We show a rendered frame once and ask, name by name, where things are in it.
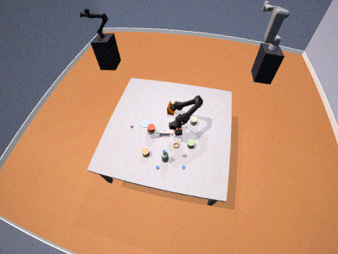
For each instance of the tan cylinder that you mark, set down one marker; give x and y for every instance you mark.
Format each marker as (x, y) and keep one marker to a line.
(145, 152)

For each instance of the pale green cylinder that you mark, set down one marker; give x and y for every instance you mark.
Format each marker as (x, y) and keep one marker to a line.
(191, 144)

